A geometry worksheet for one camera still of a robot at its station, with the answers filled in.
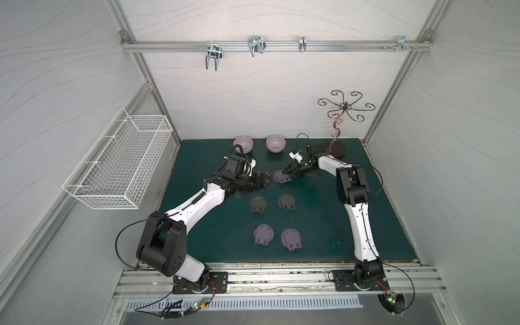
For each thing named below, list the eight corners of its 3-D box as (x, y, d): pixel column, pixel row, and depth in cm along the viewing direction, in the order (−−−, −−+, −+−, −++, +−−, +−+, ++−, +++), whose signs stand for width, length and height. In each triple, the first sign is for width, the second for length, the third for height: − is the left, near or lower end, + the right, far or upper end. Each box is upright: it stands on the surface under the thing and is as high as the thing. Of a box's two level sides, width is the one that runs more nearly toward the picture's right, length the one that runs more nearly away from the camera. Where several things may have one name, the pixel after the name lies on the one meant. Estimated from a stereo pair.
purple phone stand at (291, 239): (281, 250, 83) (282, 249, 81) (280, 230, 88) (281, 228, 87) (301, 250, 83) (302, 249, 81) (299, 230, 88) (300, 228, 87)
